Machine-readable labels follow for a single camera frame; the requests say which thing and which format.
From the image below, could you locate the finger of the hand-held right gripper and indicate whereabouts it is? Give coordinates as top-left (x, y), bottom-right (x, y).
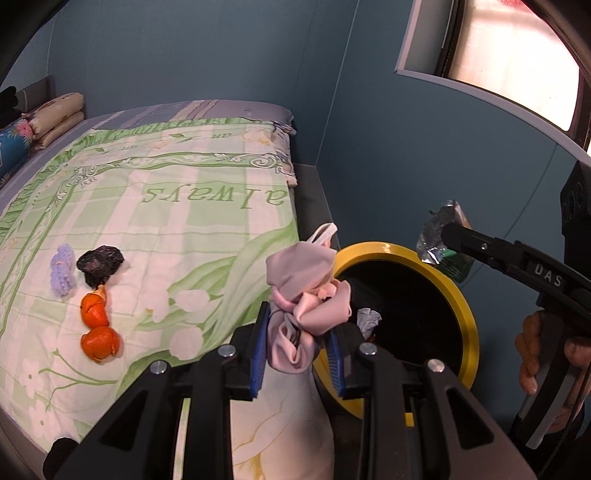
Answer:
top-left (441, 223), bottom-right (525, 275)

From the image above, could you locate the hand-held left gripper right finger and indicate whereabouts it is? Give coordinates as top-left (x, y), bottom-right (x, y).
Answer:
top-left (323, 320), bottom-right (525, 480)

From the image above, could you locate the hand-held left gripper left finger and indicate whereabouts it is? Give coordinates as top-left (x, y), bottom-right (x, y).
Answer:
top-left (46, 302), bottom-right (273, 480)

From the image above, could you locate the green snack packet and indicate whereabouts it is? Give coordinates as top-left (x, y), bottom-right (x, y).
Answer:
top-left (417, 199), bottom-right (475, 283)

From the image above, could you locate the white tissue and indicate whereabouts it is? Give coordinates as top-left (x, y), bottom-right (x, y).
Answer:
top-left (356, 308), bottom-right (383, 342)

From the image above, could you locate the pink cloth bundle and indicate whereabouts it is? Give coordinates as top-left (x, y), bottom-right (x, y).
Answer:
top-left (265, 223), bottom-right (352, 376)

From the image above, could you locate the yellow-rimmed black trash bin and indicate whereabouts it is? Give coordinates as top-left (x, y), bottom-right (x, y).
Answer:
top-left (310, 241), bottom-right (479, 428)

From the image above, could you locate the person's right hand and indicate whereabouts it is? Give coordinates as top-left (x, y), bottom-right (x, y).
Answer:
top-left (515, 310), bottom-right (591, 428)

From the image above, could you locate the green printed blanket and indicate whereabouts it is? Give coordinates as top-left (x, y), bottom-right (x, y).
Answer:
top-left (0, 117), bottom-right (335, 480)

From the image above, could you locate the orange peel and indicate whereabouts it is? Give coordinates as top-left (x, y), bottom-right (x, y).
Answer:
top-left (81, 285), bottom-right (110, 328)
top-left (81, 327), bottom-right (123, 363)

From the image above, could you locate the small crumpled black plastic bag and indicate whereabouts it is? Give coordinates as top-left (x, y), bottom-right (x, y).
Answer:
top-left (76, 246), bottom-right (125, 287)

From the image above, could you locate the purple knitted cloth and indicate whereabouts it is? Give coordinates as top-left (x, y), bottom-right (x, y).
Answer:
top-left (50, 244), bottom-right (77, 297)

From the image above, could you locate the grey striped bed sheet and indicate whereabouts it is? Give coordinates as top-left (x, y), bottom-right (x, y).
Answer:
top-left (0, 99), bottom-right (296, 204)

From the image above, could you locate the beige folded quilt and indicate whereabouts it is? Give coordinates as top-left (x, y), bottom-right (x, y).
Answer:
top-left (28, 92), bottom-right (86, 149)

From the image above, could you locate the blue floral folded quilt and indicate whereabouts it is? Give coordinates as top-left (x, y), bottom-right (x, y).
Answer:
top-left (0, 115), bottom-right (37, 181)

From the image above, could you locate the grey padded headboard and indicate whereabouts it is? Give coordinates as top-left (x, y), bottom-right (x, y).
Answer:
top-left (16, 76), bottom-right (51, 114)

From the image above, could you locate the black folded clothing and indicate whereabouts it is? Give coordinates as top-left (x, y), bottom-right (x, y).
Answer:
top-left (0, 87), bottom-right (19, 121)

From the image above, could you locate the window with grey frame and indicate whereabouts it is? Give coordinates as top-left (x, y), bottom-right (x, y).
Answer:
top-left (394, 0), bottom-right (591, 153)

